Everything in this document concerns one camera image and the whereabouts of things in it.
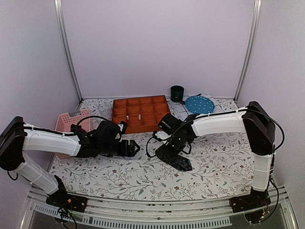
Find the orange wooden compartment tray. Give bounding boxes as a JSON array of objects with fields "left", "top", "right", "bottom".
[{"left": 112, "top": 95, "right": 170, "bottom": 134}]

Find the pink plastic basket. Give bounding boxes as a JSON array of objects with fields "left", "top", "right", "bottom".
[{"left": 55, "top": 109, "right": 91, "bottom": 159}]

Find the white grid placemat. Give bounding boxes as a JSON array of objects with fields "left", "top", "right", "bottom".
[{"left": 166, "top": 94, "right": 224, "bottom": 120}]

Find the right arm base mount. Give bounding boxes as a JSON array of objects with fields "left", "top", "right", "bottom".
[{"left": 229, "top": 192, "right": 271, "bottom": 213}]

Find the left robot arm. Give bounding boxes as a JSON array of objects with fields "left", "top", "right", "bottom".
[{"left": 0, "top": 116, "right": 140, "bottom": 207}]

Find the dark green mug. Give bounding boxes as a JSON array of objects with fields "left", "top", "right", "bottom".
[{"left": 170, "top": 85, "right": 184, "bottom": 103}]

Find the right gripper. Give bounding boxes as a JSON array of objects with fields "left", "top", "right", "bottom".
[{"left": 159, "top": 135, "right": 188, "bottom": 162}]

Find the dark floral tie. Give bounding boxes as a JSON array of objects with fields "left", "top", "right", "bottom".
[{"left": 164, "top": 155, "right": 193, "bottom": 172}]

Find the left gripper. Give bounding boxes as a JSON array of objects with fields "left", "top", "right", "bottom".
[{"left": 99, "top": 139, "right": 141, "bottom": 157}]

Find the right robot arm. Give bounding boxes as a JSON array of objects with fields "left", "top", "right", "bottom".
[{"left": 153, "top": 101, "right": 280, "bottom": 208}]

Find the clear plastic cup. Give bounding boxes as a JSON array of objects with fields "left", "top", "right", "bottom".
[{"left": 97, "top": 105, "right": 112, "bottom": 120}]

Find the blue dotted plate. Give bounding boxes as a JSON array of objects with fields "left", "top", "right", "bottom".
[{"left": 185, "top": 95, "right": 215, "bottom": 114}]

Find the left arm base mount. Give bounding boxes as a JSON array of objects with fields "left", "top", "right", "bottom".
[{"left": 46, "top": 193, "right": 88, "bottom": 213}]

